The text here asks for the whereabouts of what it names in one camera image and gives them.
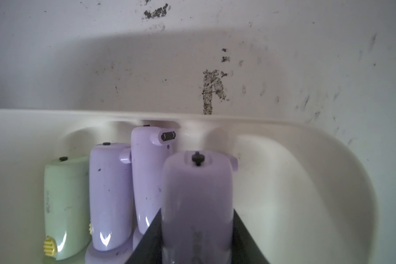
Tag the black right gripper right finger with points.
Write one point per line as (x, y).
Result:
(244, 248)

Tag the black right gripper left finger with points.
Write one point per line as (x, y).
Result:
(149, 249)

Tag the small purple flashlight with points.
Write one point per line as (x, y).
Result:
(111, 204)

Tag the purple flashlight with yellow button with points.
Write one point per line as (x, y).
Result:
(197, 208)

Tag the small pale green flashlight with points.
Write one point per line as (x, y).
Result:
(66, 207)

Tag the short purple flashlight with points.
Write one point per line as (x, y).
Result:
(150, 147)

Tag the cream plastic storage tray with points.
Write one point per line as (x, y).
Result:
(303, 196)

